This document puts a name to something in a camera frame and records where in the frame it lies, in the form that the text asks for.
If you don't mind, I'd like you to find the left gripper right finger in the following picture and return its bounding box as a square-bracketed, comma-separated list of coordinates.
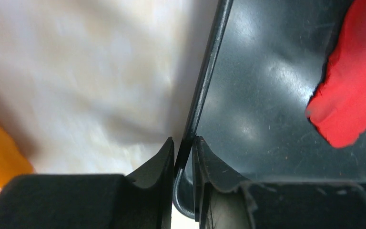
[192, 136, 366, 229]

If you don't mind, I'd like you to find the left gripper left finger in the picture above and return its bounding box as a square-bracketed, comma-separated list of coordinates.
[0, 138, 174, 229]

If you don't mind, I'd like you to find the black baking tray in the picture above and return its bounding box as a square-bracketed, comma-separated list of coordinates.
[173, 0, 366, 218]

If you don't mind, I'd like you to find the red dough piece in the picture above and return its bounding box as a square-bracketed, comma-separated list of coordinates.
[305, 0, 366, 148]

